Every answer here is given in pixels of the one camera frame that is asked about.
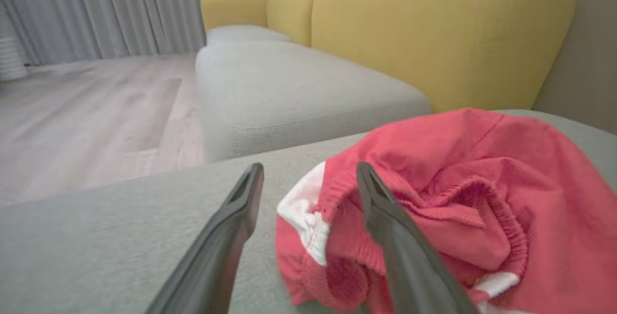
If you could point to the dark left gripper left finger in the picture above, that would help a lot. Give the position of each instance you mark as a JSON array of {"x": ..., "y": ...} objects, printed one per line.
[{"x": 212, "y": 266}]

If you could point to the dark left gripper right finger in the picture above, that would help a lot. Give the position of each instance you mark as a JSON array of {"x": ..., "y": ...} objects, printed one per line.
[{"x": 409, "y": 266}]

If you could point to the red shorts with white trim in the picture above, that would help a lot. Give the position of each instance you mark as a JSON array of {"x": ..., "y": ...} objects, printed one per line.
[{"x": 482, "y": 159}]

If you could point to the large grey sofa seat cushion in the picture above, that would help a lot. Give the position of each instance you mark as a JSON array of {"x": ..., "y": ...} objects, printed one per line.
[{"x": 96, "y": 246}]

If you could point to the medium grey sofa seat cushion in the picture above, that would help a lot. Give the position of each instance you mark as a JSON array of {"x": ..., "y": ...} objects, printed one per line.
[{"x": 289, "y": 92}]

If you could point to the yellow sofa backrest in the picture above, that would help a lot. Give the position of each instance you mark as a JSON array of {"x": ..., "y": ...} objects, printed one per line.
[{"x": 434, "y": 39}]

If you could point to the small grey sofa seat cushion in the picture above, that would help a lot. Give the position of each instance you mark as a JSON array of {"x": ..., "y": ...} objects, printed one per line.
[{"x": 241, "y": 34}]

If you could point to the grey pleated curtain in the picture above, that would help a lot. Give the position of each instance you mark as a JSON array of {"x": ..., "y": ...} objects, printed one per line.
[{"x": 120, "y": 10}]

